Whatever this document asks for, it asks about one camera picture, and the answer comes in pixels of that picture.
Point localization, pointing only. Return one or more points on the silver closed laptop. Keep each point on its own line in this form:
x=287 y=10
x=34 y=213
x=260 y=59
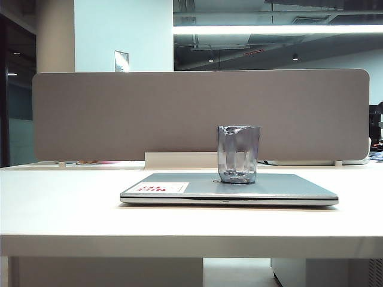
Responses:
x=269 y=188

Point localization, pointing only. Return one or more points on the white red-lettered sticker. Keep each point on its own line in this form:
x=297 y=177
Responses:
x=161 y=187

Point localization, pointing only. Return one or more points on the grey-brown fabric desk divider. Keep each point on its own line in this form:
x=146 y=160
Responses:
x=119 y=113

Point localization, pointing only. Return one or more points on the long bright ceiling light strip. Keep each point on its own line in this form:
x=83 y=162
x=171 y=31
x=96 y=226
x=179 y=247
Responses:
x=269 y=29

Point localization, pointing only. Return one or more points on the dark glass door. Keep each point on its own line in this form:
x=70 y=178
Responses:
x=18 y=98

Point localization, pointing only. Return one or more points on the black background office equipment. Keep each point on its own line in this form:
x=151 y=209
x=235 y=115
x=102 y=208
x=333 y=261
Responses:
x=376 y=119

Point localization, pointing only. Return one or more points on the small framed wall poster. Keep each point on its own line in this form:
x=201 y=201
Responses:
x=121 y=61

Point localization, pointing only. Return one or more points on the white divider foot bracket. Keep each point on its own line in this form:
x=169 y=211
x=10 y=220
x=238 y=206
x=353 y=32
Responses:
x=338 y=163
x=61 y=164

